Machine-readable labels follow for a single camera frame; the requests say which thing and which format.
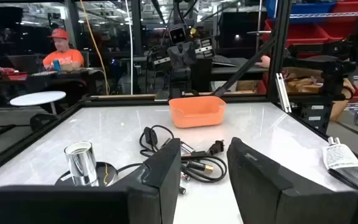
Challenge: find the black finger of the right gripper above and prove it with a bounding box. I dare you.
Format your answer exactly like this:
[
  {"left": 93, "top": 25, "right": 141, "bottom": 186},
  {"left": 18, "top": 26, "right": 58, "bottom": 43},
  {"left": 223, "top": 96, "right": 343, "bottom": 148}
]
[
  {"left": 181, "top": 42, "right": 198, "bottom": 68},
  {"left": 167, "top": 43, "right": 183, "bottom": 70}
]

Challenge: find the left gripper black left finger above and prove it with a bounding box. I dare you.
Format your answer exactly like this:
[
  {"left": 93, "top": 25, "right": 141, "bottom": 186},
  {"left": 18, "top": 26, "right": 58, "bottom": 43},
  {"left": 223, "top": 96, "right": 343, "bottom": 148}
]
[{"left": 0, "top": 138, "right": 182, "bottom": 224}]

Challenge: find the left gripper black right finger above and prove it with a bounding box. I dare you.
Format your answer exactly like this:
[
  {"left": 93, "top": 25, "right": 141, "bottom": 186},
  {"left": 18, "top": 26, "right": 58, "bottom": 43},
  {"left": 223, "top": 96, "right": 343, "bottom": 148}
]
[{"left": 227, "top": 137, "right": 358, "bottom": 224}]

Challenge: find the black keyboard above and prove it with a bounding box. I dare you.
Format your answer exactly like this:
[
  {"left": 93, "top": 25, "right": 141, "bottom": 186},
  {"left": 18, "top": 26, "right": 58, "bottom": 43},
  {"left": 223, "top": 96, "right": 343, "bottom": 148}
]
[{"left": 211, "top": 55, "right": 239, "bottom": 68}]

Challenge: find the chrome lamp socket base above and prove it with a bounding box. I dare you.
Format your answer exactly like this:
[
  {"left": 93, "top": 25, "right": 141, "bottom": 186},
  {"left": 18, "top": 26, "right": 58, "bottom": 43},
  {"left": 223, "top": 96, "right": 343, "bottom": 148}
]
[{"left": 54, "top": 141, "right": 119, "bottom": 187}]

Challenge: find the orange plastic bin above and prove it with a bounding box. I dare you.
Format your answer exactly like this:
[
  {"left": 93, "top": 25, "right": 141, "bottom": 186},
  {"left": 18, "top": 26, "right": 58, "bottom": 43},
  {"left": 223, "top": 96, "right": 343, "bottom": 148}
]
[{"left": 168, "top": 95, "right": 227, "bottom": 129}]

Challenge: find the person's hand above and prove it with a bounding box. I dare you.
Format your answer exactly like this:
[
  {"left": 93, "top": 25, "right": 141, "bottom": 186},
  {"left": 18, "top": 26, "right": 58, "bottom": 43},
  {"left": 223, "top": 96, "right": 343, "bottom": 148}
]
[{"left": 255, "top": 55, "right": 272, "bottom": 68}]

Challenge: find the black copper-top battery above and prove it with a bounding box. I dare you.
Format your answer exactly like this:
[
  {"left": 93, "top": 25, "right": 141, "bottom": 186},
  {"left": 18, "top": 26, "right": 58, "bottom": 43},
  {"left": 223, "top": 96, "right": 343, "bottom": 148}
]
[{"left": 186, "top": 160, "right": 214, "bottom": 174}]

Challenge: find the black control box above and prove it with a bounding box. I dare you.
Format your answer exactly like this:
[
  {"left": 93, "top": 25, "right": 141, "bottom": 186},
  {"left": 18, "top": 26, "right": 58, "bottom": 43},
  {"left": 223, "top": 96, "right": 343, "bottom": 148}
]
[{"left": 290, "top": 102, "right": 334, "bottom": 134}]

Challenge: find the person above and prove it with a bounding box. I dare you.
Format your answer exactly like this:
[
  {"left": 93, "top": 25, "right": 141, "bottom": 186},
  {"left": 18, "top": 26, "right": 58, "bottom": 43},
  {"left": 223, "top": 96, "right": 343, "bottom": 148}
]
[{"left": 42, "top": 28, "right": 86, "bottom": 72}]

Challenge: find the white round side table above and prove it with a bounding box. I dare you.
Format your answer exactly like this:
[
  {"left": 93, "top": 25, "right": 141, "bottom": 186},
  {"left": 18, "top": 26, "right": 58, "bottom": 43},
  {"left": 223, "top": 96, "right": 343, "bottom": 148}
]
[{"left": 9, "top": 90, "right": 67, "bottom": 131}]

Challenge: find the red storage bin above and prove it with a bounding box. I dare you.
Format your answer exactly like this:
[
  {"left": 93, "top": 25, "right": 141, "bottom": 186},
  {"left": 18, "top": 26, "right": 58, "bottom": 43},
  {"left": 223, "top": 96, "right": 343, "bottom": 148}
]
[
  {"left": 334, "top": 0, "right": 358, "bottom": 14},
  {"left": 262, "top": 19, "right": 329, "bottom": 48},
  {"left": 318, "top": 14, "right": 358, "bottom": 41}
]

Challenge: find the brown paper bag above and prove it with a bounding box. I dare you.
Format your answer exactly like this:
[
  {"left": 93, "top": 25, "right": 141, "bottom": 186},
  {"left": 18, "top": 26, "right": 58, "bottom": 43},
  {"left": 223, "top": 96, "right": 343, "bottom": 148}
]
[{"left": 284, "top": 67, "right": 357, "bottom": 122}]

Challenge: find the blue storage bin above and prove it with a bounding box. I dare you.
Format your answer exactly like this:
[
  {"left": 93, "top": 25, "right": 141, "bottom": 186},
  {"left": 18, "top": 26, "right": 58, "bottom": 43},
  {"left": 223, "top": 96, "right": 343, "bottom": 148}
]
[{"left": 265, "top": 0, "right": 337, "bottom": 19}]

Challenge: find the red tray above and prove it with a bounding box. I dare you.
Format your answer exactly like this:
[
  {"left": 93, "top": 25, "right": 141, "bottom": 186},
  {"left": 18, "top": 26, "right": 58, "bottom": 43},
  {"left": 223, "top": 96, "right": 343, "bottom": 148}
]
[{"left": 0, "top": 67, "right": 29, "bottom": 82}]

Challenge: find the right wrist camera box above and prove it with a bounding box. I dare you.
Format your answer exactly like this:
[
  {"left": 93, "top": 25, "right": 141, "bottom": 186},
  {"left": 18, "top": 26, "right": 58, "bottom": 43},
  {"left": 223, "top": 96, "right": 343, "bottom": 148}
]
[{"left": 168, "top": 26, "right": 188, "bottom": 45}]

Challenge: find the white cable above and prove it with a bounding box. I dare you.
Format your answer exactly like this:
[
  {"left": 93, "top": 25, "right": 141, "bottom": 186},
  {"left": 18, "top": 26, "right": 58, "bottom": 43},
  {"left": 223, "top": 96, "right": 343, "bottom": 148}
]
[{"left": 125, "top": 0, "right": 134, "bottom": 95}]

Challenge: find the black table frame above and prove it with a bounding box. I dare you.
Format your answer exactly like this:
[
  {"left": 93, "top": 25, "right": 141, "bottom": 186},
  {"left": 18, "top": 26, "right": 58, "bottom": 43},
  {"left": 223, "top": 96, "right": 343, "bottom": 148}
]
[{"left": 0, "top": 0, "right": 358, "bottom": 181}]

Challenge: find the black cord with plug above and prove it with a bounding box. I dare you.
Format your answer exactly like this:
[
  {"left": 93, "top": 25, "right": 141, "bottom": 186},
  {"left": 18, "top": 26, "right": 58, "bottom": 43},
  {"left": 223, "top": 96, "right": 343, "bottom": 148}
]
[{"left": 327, "top": 136, "right": 358, "bottom": 192}]

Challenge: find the yellow cable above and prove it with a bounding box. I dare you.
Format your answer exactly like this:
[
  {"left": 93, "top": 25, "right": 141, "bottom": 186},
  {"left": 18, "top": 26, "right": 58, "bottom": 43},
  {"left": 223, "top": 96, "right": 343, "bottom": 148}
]
[{"left": 79, "top": 0, "right": 110, "bottom": 96}]

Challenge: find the black lamp cord with switch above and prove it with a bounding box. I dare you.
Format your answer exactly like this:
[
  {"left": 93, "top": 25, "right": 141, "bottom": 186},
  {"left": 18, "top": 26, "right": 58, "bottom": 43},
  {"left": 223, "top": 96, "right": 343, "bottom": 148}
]
[{"left": 116, "top": 124, "right": 228, "bottom": 184}]

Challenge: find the silver metal bracket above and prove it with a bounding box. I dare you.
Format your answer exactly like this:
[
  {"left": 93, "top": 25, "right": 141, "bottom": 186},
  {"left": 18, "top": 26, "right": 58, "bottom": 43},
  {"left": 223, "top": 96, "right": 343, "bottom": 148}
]
[{"left": 275, "top": 73, "right": 293, "bottom": 113}]

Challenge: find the metal wire shelf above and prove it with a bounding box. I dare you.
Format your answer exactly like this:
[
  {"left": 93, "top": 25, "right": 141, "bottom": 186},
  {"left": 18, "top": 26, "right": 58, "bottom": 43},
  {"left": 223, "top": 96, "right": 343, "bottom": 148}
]
[{"left": 289, "top": 11, "right": 358, "bottom": 19}]

